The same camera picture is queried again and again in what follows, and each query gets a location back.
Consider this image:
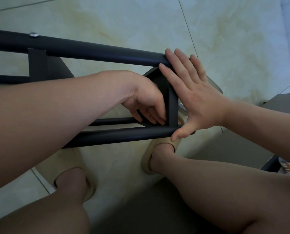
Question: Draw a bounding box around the person's right hand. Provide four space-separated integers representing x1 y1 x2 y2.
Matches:
158 48 229 142

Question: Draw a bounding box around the person's left hand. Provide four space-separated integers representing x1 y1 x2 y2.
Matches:
121 71 167 126

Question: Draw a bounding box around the black metal tube frame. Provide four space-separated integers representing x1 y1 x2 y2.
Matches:
0 28 196 149

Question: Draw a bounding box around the person's right forearm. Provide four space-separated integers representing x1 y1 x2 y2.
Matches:
222 98 290 169

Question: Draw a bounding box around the person's left forearm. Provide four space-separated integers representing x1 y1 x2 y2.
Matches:
0 70 136 195

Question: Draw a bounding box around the beige right slipper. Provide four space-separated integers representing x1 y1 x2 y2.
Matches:
141 116 185 175

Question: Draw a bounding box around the beige slipper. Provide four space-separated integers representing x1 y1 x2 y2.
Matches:
141 116 185 175
53 148 97 203

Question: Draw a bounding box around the person's right leg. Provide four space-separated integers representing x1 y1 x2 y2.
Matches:
149 143 290 234

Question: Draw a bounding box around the person's leg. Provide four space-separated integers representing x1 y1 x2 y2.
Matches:
149 143 290 234
0 168 91 234

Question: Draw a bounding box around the beige left slipper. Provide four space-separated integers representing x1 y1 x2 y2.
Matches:
53 148 97 203

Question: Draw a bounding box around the grey box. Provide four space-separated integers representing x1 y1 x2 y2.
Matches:
261 92 290 116

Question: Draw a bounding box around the black metal bar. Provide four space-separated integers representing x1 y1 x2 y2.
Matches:
260 155 280 172

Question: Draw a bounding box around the person's left leg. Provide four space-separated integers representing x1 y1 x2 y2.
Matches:
0 168 91 234

